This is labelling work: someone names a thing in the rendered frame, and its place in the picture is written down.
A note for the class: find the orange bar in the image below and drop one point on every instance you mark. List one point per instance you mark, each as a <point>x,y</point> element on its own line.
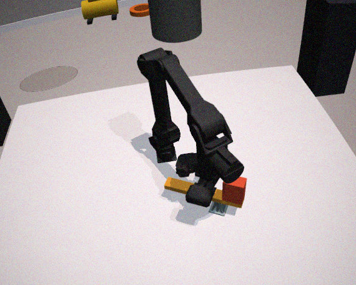
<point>232,194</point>

